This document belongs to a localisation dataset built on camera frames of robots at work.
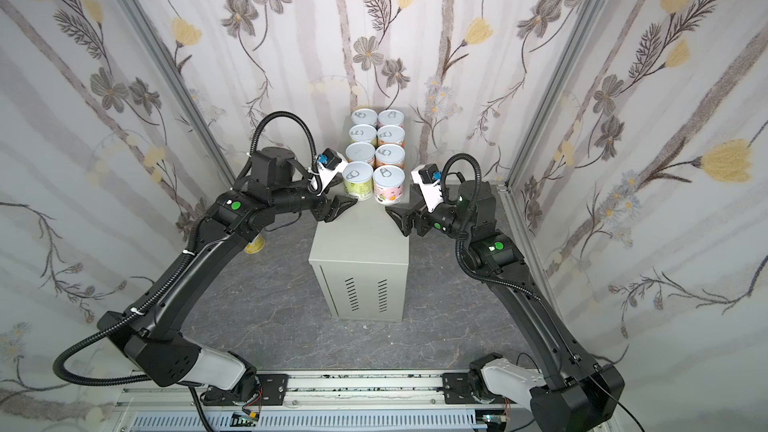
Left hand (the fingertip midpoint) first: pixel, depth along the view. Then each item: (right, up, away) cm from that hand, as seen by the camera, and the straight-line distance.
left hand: (344, 181), depth 67 cm
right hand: (+13, -3, -3) cm, 14 cm away
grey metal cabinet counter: (+4, -17, -7) cm, 19 cm away
